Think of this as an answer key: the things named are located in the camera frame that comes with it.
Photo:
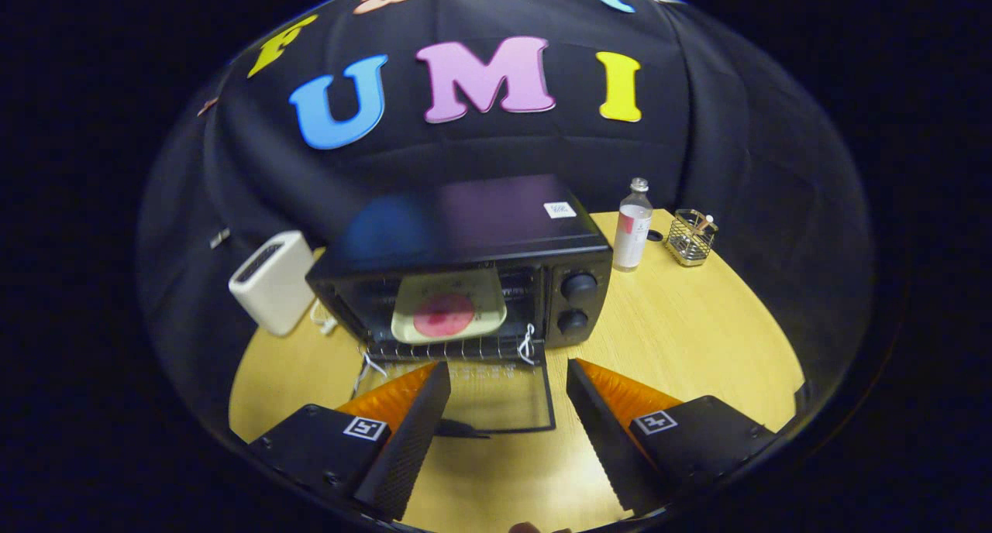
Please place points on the cream square plate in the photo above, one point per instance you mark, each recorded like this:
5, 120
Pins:
480, 297

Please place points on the metal clip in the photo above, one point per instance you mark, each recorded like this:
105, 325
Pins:
219, 238

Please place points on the black toaster oven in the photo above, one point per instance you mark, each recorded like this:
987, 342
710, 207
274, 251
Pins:
465, 227

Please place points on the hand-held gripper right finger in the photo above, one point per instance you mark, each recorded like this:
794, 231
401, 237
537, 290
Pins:
608, 448

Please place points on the clear glass bottle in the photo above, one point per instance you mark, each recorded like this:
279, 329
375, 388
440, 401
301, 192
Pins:
632, 238

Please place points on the white toaster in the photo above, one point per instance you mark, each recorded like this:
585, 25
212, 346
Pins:
271, 293

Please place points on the black table grommet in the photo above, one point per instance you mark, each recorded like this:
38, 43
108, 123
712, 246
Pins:
656, 235

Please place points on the pink round food slice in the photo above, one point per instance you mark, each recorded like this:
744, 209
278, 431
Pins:
443, 316

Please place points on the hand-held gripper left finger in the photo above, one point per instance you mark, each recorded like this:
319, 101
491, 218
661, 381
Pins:
403, 448

